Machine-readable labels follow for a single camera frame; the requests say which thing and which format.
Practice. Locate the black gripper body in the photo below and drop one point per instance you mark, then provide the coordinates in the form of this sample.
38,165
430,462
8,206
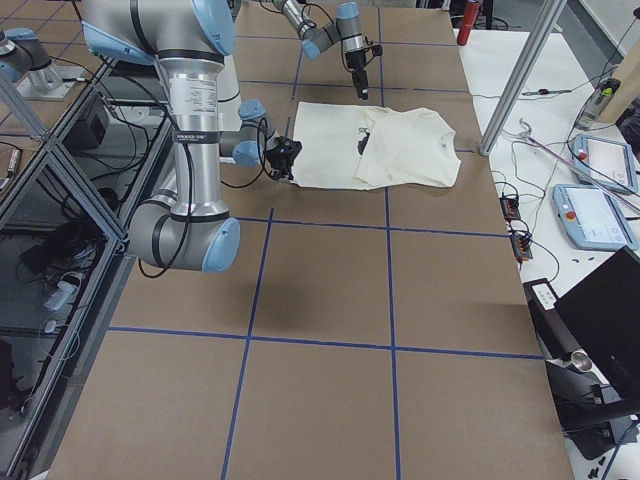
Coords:
356,61
276,159

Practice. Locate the cream long-sleeve cat shirt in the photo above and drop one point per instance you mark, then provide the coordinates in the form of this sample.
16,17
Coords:
370,147

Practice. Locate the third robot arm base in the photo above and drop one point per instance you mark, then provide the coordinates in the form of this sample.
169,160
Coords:
26,63

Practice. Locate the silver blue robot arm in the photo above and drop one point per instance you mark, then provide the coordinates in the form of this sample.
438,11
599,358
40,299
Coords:
186,224
344,29

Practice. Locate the red bottle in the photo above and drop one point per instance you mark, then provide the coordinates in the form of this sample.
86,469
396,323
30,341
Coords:
468,21

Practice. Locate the white table cover sheet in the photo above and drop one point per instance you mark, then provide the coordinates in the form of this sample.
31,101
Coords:
531,152

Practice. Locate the black orange electronics box far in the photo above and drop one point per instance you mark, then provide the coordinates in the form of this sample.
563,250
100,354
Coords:
509,204

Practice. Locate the black orange electronics box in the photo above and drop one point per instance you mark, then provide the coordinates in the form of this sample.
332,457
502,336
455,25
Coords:
509,204
521,245

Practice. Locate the black orange electronics box near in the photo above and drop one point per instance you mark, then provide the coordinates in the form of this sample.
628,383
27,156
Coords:
521,245

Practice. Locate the far blue teach pendant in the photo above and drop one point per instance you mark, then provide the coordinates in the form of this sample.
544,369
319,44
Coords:
607,161

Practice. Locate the blue teach pendant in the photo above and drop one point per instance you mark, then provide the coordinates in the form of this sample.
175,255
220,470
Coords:
607,161
591,219

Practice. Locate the near blue teach pendant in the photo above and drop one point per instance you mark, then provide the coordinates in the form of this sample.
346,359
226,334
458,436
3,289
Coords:
591,219

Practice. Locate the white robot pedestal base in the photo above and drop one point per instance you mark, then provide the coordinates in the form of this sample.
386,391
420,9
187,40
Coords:
230,75

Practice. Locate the aluminium frame post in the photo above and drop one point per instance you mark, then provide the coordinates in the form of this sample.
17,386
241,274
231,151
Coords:
529,54

